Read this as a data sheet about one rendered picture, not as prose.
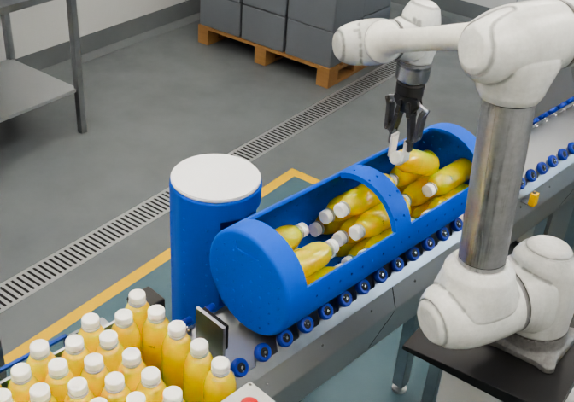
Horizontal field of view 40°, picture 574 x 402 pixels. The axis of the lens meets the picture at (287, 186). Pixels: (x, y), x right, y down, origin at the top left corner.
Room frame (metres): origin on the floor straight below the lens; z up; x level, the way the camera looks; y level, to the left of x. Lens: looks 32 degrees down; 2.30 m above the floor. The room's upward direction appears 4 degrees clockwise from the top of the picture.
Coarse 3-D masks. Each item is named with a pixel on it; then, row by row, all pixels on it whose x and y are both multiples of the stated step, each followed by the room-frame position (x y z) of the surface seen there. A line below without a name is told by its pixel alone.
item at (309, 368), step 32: (544, 128) 2.75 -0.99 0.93; (544, 160) 2.48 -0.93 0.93; (544, 192) 2.35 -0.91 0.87; (448, 224) 2.02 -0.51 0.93; (352, 288) 1.67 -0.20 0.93; (416, 288) 1.79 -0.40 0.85; (224, 320) 1.51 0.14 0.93; (352, 320) 1.59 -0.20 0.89; (384, 320) 1.69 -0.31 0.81; (320, 352) 1.48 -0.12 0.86; (352, 352) 1.65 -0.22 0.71; (256, 384) 1.33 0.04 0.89; (288, 384) 1.39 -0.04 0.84; (320, 384) 1.60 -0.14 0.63
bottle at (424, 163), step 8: (416, 152) 1.92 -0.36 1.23; (424, 152) 1.97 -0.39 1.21; (408, 160) 1.89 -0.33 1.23; (416, 160) 1.90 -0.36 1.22; (424, 160) 1.93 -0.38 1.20; (432, 160) 1.97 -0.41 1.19; (400, 168) 1.89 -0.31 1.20; (408, 168) 1.89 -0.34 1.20; (416, 168) 1.90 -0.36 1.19; (424, 168) 1.93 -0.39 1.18; (432, 168) 1.96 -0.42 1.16
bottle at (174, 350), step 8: (168, 336) 1.28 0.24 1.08; (184, 336) 1.28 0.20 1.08; (168, 344) 1.26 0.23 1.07; (176, 344) 1.26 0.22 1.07; (184, 344) 1.27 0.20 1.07; (168, 352) 1.26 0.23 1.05; (176, 352) 1.25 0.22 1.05; (184, 352) 1.26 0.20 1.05; (168, 360) 1.25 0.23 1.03; (176, 360) 1.25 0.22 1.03; (168, 368) 1.25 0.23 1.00; (176, 368) 1.25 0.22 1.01; (168, 376) 1.25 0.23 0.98; (176, 376) 1.25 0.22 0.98; (168, 384) 1.25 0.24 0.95; (176, 384) 1.25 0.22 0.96
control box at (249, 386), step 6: (246, 384) 1.13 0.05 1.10; (252, 384) 1.13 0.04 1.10; (240, 390) 1.12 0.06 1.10; (246, 390) 1.12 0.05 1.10; (252, 390) 1.12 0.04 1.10; (258, 390) 1.12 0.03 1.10; (228, 396) 1.10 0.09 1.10; (234, 396) 1.10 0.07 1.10; (240, 396) 1.10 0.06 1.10; (246, 396) 1.10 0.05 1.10; (252, 396) 1.10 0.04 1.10; (258, 396) 1.10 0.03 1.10; (264, 396) 1.10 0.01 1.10
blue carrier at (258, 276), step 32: (448, 128) 2.08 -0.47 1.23; (384, 160) 2.07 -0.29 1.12; (448, 160) 2.11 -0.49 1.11; (320, 192) 1.85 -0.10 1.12; (384, 192) 1.73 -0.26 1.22; (256, 224) 1.51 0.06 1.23; (416, 224) 1.73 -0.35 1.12; (224, 256) 1.52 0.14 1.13; (256, 256) 1.45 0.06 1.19; (288, 256) 1.44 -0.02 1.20; (384, 256) 1.63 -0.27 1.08; (224, 288) 1.52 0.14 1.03; (256, 288) 1.44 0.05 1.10; (288, 288) 1.38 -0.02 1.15; (320, 288) 1.45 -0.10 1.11; (256, 320) 1.44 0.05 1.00; (288, 320) 1.37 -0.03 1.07
